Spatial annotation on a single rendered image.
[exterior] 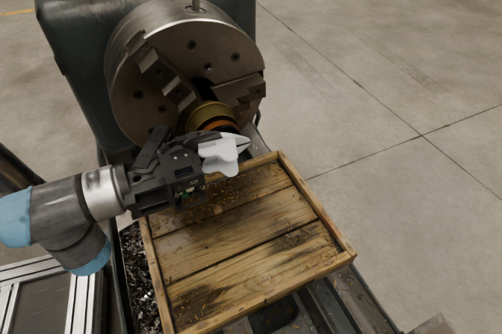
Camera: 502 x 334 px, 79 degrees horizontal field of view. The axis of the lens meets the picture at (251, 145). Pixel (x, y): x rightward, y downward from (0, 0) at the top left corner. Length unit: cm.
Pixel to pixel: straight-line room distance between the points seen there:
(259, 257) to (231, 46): 40
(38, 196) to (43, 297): 106
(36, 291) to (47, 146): 114
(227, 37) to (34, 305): 126
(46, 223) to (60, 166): 177
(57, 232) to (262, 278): 34
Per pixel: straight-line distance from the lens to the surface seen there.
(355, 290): 65
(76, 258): 56
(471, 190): 221
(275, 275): 61
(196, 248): 64
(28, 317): 152
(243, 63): 63
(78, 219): 48
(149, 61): 53
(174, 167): 46
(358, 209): 182
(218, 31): 58
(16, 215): 49
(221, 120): 51
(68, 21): 70
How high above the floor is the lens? 145
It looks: 45 degrees down
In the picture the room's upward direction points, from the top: straight up
